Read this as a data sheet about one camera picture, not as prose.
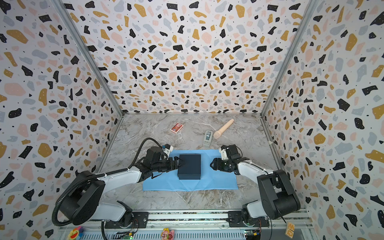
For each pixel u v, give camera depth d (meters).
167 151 0.82
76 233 0.69
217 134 1.06
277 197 0.44
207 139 1.03
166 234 0.67
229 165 0.68
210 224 0.73
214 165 0.83
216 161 0.82
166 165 0.76
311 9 0.72
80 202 0.42
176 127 1.12
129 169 0.59
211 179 0.88
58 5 0.68
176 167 0.76
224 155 0.84
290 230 0.71
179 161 0.82
